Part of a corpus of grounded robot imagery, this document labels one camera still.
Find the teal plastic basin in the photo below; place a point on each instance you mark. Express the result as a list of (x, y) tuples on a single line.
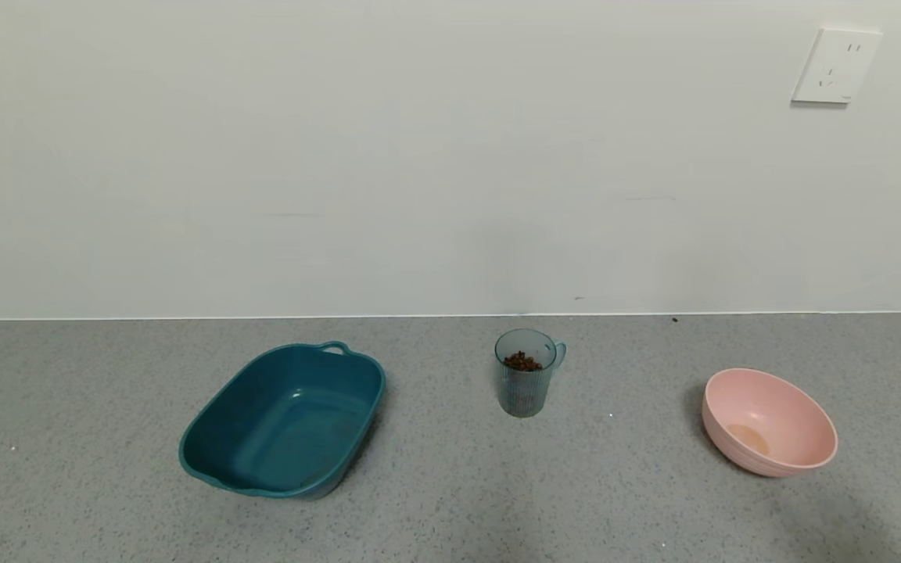
[(286, 422)]

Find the white wall socket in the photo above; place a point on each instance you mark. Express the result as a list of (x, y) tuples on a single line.
[(838, 66)]

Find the pink plastic bowl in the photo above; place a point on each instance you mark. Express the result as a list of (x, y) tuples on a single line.
[(779, 422)]

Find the brown solid pellets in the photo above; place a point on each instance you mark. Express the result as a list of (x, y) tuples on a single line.
[(522, 362)]

